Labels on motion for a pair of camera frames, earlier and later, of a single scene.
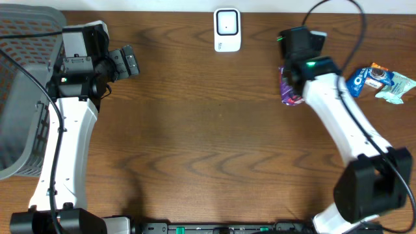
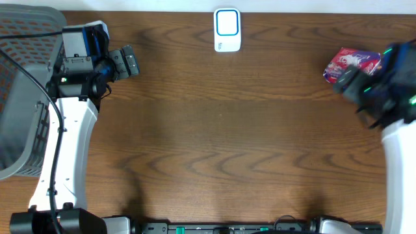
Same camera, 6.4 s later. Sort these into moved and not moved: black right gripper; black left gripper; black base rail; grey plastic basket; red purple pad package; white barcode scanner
Moved: black right gripper; red purple pad package
Not moved: black left gripper; white barcode scanner; grey plastic basket; black base rail
